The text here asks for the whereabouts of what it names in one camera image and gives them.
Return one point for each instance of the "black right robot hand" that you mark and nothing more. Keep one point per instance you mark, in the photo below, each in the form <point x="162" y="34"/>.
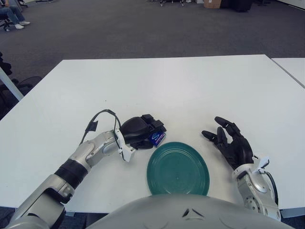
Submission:
<point x="238" y="150"/>

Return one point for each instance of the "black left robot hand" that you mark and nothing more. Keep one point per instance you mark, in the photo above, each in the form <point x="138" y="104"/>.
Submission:
<point x="133" y="130"/>

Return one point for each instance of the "blue purple gum pack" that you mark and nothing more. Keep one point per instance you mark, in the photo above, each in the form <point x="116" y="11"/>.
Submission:
<point x="158" y="138"/>

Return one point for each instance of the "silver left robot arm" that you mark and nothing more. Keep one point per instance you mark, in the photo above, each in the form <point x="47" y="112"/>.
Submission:
<point x="71" y="167"/>

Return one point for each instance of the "green ridged plate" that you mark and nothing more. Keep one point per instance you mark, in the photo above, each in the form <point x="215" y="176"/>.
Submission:
<point x="178" y="169"/>

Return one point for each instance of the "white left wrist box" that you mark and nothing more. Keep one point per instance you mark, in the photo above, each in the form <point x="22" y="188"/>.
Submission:
<point x="127" y="153"/>

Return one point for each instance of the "grey robot torso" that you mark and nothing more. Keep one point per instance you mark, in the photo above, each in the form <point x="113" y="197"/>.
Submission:
<point x="166" y="212"/>

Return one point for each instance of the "white table leg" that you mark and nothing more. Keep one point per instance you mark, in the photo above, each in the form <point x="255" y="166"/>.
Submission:
<point x="10" y="83"/>

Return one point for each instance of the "wheeled metal cart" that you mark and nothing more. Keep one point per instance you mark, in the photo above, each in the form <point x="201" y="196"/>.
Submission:
<point x="171" y="2"/>

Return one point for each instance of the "black cabinet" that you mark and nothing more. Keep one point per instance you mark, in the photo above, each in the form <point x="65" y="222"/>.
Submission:
<point x="243" y="5"/>

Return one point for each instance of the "brown cardboard box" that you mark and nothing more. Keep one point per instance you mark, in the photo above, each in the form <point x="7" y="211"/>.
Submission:
<point x="212" y="3"/>

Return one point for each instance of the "seated person in jeans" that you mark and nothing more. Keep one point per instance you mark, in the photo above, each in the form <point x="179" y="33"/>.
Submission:
<point x="16" y="14"/>

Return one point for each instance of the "black swivel chair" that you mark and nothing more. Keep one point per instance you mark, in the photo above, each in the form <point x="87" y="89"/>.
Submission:
<point x="5" y="23"/>

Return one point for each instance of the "grey table frame beam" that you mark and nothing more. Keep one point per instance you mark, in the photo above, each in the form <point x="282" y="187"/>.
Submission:
<point x="294" y="211"/>

